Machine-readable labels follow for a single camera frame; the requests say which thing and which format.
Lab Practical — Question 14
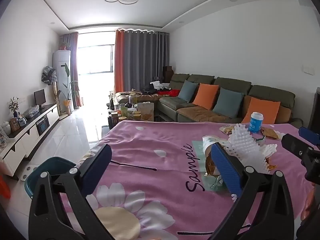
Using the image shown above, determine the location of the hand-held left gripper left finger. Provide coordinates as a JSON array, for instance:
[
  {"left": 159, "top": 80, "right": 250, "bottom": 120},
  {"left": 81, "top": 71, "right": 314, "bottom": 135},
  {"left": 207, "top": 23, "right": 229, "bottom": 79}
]
[{"left": 28, "top": 144, "right": 113, "bottom": 240}]

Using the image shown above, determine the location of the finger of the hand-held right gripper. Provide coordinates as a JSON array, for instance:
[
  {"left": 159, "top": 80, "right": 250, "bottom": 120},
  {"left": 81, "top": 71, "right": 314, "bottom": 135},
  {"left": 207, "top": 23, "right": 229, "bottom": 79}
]
[
  {"left": 281, "top": 134, "right": 313, "bottom": 161},
  {"left": 299, "top": 127, "right": 320, "bottom": 147}
]

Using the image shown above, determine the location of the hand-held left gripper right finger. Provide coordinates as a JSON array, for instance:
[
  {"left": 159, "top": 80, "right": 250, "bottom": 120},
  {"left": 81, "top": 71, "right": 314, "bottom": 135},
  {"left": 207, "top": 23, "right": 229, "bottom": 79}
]
[{"left": 210, "top": 142, "right": 295, "bottom": 240}]

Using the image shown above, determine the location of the white foam fruit net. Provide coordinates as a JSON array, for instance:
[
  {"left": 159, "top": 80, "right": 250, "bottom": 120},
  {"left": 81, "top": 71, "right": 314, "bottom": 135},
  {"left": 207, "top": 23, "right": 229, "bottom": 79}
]
[{"left": 224, "top": 123, "right": 278, "bottom": 173}]

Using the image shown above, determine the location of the teal plastic bin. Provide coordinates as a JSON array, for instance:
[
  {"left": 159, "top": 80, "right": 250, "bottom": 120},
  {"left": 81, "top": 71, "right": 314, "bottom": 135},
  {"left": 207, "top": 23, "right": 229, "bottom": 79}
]
[{"left": 24, "top": 157, "right": 78, "bottom": 200}]

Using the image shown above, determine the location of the person's right hand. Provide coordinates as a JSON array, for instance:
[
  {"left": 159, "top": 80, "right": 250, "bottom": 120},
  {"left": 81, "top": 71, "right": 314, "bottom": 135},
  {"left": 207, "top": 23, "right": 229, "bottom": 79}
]
[{"left": 301, "top": 182, "right": 320, "bottom": 227}]

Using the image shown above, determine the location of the gold snack wrapper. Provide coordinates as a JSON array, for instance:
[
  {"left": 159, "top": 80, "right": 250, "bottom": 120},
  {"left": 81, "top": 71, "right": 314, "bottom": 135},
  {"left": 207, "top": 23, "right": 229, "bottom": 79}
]
[{"left": 204, "top": 155, "right": 222, "bottom": 178}]

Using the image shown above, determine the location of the silver crumpled wrapper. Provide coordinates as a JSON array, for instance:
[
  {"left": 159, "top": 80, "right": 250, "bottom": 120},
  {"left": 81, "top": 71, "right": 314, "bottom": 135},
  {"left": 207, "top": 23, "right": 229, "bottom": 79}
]
[{"left": 209, "top": 175, "right": 227, "bottom": 189}]

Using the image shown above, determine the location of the patterned paper cup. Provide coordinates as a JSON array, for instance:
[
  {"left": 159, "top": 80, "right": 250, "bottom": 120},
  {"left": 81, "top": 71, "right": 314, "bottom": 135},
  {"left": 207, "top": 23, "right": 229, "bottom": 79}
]
[{"left": 202, "top": 135, "right": 227, "bottom": 159}]

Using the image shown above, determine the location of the black coffee table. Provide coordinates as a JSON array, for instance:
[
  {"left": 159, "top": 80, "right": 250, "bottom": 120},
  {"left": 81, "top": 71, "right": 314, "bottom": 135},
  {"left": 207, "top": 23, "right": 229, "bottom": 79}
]
[{"left": 101, "top": 100, "right": 160, "bottom": 135}]

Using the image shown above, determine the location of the blue paper cup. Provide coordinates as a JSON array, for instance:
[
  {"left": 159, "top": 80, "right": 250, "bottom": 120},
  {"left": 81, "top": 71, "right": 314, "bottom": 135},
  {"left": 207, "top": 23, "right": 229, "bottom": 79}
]
[{"left": 248, "top": 112, "right": 264, "bottom": 133}]

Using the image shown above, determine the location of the orange cushion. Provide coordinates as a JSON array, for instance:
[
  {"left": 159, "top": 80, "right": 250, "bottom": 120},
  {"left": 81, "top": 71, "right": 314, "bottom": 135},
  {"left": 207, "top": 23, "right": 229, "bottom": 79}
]
[
  {"left": 192, "top": 83, "right": 219, "bottom": 110},
  {"left": 241, "top": 97, "right": 281, "bottom": 125}
]

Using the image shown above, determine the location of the pink floral blanket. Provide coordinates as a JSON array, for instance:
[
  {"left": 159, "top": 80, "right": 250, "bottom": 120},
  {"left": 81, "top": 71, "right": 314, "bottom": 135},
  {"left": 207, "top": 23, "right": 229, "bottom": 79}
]
[{"left": 61, "top": 120, "right": 320, "bottom": 240}]

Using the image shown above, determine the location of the cluster of food jars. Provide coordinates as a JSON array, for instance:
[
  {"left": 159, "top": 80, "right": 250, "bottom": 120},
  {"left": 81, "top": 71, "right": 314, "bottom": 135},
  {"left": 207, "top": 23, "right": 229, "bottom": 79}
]
[{"left": 107, "top": 102, "right": 140, "bottom": 124}]

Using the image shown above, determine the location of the blue cushion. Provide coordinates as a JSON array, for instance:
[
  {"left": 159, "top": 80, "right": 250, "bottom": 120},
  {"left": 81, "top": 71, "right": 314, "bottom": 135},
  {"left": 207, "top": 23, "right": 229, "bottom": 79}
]
[
  {"left": 212, "top": 87, "right": 244, "bottom": 118},
  {"left": 178, "top": 80, "right": 198, "bottom": 102}
]

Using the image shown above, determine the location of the white bathroom scale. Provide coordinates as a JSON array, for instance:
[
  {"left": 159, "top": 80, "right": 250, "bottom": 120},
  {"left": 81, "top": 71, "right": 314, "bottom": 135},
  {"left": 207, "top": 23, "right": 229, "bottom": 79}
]
[{"left": 21, "top": 165, "right": 38, "bottom": 180}]

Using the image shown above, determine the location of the white tv cabinet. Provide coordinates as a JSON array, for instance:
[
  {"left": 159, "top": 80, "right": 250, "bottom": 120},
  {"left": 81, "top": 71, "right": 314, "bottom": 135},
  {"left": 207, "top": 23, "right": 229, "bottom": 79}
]
[{"left": 0, "top": 103, "right": 60, "bottom": 177}]

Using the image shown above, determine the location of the large leaf potted plant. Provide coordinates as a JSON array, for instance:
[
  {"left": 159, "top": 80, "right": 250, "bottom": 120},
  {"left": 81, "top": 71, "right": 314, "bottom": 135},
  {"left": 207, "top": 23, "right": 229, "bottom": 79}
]
[{"left": 60, "top": 62, "right": 80, "bottom": 117}]

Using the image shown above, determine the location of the clear plastic bag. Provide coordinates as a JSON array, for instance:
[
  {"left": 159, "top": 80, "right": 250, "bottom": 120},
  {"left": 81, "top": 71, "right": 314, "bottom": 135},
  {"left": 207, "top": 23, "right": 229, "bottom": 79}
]
[{"left": 26, "top": 105, "right": 40, "bottom": 118}]

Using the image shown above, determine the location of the olive green sofa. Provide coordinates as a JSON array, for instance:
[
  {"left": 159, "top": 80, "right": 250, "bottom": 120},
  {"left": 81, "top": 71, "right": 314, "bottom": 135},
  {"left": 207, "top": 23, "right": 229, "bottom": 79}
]
[{"left": 114, "top": 73, "right": 304, "bottom": 128}]

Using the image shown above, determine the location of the black monitor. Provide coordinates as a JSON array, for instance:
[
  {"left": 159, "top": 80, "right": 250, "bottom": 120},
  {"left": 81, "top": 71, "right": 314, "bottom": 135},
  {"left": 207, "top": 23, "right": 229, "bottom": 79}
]
[{"left": 34, "top": 89, "right": 46, "bottom": 110}]

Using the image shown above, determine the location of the red cloth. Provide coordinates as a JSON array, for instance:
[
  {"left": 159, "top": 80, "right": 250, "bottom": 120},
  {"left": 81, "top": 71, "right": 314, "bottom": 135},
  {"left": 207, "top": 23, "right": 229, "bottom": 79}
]
[{"left": 158, "top": 89, "right": 181, "bottom": 97}]

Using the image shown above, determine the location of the orange plastic bag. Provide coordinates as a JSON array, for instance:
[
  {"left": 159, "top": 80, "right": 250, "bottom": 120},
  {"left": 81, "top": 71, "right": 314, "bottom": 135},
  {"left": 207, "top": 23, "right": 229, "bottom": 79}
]
[{"left": 0, "top": 175, "right": 12, "bottom": 198}]

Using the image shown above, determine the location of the glass ornament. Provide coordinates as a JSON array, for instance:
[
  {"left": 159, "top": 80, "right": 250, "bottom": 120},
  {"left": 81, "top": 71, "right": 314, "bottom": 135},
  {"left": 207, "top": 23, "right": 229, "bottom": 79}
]
[{"left": 0, "top": 126, "right": 7, "bottom": 148}]

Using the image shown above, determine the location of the pile of dark clothes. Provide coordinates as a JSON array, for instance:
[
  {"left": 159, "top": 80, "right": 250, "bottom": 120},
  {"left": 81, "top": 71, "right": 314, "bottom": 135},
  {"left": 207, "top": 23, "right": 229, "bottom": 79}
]
[{"left": 142, "top": 80, "right": 173, "bottom": 96}]

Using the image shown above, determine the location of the covered standing fan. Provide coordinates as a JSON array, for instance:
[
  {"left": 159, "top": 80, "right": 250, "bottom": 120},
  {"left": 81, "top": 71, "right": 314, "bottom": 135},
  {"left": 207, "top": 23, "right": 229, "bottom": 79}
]
[{"left": 41, "top": 66, "right": 62, "bottom": 115}]

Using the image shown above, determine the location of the small bonsai plant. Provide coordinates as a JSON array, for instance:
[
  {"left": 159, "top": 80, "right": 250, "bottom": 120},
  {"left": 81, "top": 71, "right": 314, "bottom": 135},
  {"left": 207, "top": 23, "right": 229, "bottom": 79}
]
[{"left": 9, "top": 97, "right": 20, "bottom": 118}]

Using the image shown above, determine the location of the purple striped curtain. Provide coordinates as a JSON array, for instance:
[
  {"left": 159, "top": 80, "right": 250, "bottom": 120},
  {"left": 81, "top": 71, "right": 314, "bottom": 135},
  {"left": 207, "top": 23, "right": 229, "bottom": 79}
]
[{"left": 61, "top": 32, "right": 82, "bottom": 108}]

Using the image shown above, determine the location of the white standing air conditioner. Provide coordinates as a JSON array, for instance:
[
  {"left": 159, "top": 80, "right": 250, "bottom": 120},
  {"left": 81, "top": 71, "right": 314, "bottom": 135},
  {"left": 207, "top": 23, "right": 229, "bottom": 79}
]
[{"left": 52, "top": 50, "right": 71, "bottom": 113}]

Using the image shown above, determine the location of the dark brown side cabinet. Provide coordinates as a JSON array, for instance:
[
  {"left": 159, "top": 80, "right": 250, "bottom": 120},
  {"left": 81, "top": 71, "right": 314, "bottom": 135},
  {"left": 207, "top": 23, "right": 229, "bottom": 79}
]
[{"left": 162, "top": 66, "right": 173, "bottom": 83}]

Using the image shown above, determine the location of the orange and grey curtain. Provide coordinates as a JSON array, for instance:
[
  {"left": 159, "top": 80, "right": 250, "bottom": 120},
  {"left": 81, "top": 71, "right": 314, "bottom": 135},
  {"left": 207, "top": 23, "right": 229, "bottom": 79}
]
[{"left": 114, "top": 29, "right": 170, "bottom": 94}]

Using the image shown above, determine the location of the red potted plant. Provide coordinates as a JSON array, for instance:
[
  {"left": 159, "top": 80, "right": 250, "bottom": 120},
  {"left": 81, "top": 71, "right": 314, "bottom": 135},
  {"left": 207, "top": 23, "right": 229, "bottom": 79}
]
[{"left": 59, "top": 36, "right": 71, "bottom": 51}]

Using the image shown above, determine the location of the wooden photo frame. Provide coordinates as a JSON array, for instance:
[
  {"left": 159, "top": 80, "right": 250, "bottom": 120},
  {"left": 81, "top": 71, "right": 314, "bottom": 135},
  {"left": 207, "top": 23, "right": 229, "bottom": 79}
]
[{"left": 9, "top": 118, "right": 20, "bottom": 132}]

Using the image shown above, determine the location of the window frame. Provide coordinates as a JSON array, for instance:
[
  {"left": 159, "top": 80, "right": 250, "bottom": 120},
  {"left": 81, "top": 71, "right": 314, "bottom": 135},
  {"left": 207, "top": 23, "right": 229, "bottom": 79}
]
[{"left": 77, "top": 44, "right": 115, "bottom": 75}]

